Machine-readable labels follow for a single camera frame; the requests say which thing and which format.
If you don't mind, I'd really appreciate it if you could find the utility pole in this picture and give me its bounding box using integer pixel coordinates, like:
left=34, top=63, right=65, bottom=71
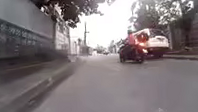
left=81, top=21, right=91, bottom=56

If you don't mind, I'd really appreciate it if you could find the person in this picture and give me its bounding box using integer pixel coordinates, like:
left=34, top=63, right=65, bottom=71
left=124, top=28, right=139, bottom=56

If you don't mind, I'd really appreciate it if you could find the grey asphalt road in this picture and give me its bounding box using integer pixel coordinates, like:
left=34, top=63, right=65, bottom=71
left=0, top=46, right=198, bottom=112

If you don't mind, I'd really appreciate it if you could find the pale building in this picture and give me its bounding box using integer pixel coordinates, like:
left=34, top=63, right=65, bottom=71
left=51, top=3, right=73, bottom=58

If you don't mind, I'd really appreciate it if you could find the large leafy tree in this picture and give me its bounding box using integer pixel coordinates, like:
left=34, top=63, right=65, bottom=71
left=29, top=0, right=122, bottom=32

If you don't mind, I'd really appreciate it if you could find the white car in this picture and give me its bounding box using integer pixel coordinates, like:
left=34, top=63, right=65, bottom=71
left=131, top=26, right=171, bottom=61

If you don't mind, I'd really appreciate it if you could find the grey concrete kerb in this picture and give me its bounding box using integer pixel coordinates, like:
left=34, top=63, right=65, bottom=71
left=0, top=56, right=89, bottom=112

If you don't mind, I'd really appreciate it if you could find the row of trees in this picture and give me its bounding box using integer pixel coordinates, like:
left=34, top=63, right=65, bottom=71
left=126, top=0, right=198, bottom=54

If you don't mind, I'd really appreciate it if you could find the grey pavement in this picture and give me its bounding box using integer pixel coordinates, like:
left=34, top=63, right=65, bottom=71
left=161, top=49, right=198, bottom=66

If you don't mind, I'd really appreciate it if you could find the dark fence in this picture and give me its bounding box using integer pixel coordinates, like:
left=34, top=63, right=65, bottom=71
left=167, top=13, right=198, bottom=53

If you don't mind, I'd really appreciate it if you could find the grey wall with lattice blocks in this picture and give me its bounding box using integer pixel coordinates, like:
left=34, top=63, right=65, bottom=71
left=0, top=0, right=62, bottom=87

